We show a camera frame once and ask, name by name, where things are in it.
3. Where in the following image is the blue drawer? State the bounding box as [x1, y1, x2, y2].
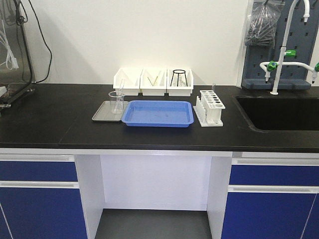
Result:
[229, 165, 319, 186]
[0, 161, 78, 182]

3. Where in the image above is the white test tube rack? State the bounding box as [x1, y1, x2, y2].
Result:
[193, 90, 225, 127]

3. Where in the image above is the left white storage bin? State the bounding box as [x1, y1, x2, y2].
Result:
[113, 68, 143, 96]

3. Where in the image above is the middle white storage bin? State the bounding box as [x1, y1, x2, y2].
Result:
[140, 68, 167, 96]

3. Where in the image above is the blue plastic tray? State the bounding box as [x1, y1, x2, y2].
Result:
[122, 100, 194, 127]

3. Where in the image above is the white storage bin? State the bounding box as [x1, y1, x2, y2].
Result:
[140, 68, 167, 96]
[113, 68, 143, 96]
[166, 69, 194, 97]

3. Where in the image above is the grey metal tray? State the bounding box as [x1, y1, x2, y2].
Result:
[92, 101, 123, 122]

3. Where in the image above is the lower right blue cabinet door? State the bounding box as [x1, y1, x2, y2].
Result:
[221, 192, 319, 239]

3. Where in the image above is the white cable bundle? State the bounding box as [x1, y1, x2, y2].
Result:
[0, 19, 19, 70]

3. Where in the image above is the black sink basin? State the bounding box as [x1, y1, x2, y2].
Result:
[233, 96, 319, 131]

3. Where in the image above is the clear glass beaker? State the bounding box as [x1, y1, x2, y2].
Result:
[108, 91, 125, 114]

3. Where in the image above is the clear plastic bag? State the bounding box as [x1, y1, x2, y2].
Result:
[245, 0, 285, 47]

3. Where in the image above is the black hanging cable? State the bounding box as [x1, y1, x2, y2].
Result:
[29, 0, 53, 84]

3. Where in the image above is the right white storage bin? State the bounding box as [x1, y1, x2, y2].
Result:
[166, 69, 194, 97]

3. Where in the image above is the white lab faucet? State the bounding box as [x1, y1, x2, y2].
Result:
[260, 0, 319, 95]

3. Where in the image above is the black metal stand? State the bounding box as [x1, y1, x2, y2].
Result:
[0, 0, 33, 110]

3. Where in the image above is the upper right blue drawer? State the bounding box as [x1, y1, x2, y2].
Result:
[229, 165, 319, 186]

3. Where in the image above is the lower left blue cabinet door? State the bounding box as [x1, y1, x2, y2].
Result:
[0, 188, 87, 239]

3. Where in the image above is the grey pegboard drying rack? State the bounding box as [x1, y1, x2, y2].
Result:
[241, 0, 319, 90]

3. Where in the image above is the upper left blue drawer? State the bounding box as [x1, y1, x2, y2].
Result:
[0, 161, 78, 182]

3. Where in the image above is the blue cabinet door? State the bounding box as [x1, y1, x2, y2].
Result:
[0, 188, 87, 239]
[221, 192, 319, 239]

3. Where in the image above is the long clear test tube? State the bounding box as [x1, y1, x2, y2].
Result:
[114, 79, 126, 114]

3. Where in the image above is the black wire tripod stand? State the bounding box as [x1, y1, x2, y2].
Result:
[170, 69, 188, 87]

